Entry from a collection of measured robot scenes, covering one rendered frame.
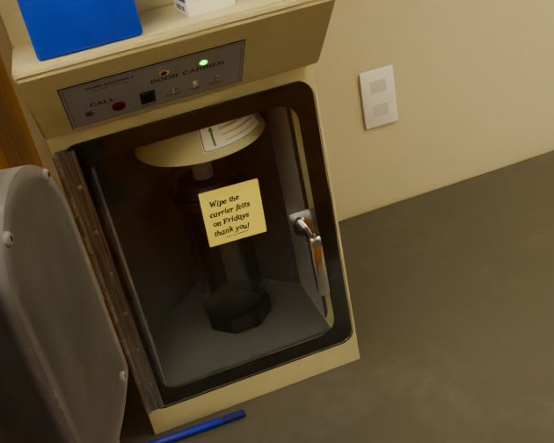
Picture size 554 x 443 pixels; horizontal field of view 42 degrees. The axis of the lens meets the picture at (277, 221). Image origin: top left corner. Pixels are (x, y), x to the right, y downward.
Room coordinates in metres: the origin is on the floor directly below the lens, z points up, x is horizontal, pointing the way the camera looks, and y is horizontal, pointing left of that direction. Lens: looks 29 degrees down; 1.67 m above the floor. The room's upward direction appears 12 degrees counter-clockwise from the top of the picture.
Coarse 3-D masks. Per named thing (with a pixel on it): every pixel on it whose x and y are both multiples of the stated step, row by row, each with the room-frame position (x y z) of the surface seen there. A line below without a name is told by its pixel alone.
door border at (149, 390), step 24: (72, 168) 0.76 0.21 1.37; (72, 192) 0.75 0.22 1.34; (96, 216) 0.76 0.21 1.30; (96, 240) 0.76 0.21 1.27; (96, 264) 0.75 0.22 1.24; (120, 288) 0.76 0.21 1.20; (120, 312) 0.76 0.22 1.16; (120, 336) 0.75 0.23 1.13; (144, 360) 0.76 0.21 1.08; (144, 384) 0.76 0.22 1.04
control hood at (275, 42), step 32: (256, 0) 0.73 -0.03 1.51; (288, 0) 0.71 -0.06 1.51; (320, 0) 0.72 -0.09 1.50; (160, 32) 0.69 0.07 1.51; (192, 32) 0.69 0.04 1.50; (224, 32) 0.70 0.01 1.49; (256, 32) 0.72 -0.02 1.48; (288, 32) 0.74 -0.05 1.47; (320, 32) 0.76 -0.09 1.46; (32, 64) 0.66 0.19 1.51; (64, 64) 0.66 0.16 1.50; (96, 64) 0.67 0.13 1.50; (128, 64) 0.69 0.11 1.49; (256, 64) 0.77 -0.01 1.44; (288, 64) 0.79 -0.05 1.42; (32, 96) 0.68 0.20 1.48; (192, 96) 0.77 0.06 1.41; (64, 128) 0.74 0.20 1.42
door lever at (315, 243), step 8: (296, 224) 0.81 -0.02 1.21; (304, 224) 0.80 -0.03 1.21; (312, 224) 0.81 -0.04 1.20; (296, 232) 0.80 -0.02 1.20; (304, 232) 0.79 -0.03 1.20; (312, 232) 0.78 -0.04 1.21; (312, 240) 0.76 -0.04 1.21; (320, 240) 0.76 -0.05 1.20; (312, 248) 0.76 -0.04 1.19; (320, 248) 0.76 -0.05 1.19; (312, 256) 0.76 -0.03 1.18; (320, 256) 0.76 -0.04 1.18; (312, 264) 0.77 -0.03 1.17; (320, 264) 0.76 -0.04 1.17; (320, 272) 0.76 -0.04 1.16; (320, 280) 0.76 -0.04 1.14; (328, 280) 0.76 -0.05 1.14; (320, 288) 0.76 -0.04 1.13; (328, 288) 0.76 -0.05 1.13
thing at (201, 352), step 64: (128, 128) 0.78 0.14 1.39; (192, 128) 0.79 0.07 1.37; (256, 128) 0.80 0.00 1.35; (128, 192) 0.77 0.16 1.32; (192, 192) 0.78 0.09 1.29; (320, 192) 0.82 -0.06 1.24; (128, 256) 0.76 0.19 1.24; (192, 256) 0.78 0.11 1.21; (256, 256) 0.80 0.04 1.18; (192, 320) 0.77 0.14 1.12; (256, 320) 0.79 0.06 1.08; (320, 320) 0.81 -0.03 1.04; (192, 384) 0.77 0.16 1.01
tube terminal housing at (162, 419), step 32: (0, 0) 0.77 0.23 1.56; (160, 0) 0.80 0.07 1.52; (224, 96) 0.81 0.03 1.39; (96, 128) 0.78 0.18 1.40; (320, 128) 0.83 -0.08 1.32; (352, 320) 0.83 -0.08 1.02; (320, 352) 0.82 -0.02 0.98; (352, 352) 0.83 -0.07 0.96; (256, 384) 0.80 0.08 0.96; (288, 384) 0.81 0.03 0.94; (160, 416) 0.77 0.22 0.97; (192, 416) 0.78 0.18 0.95
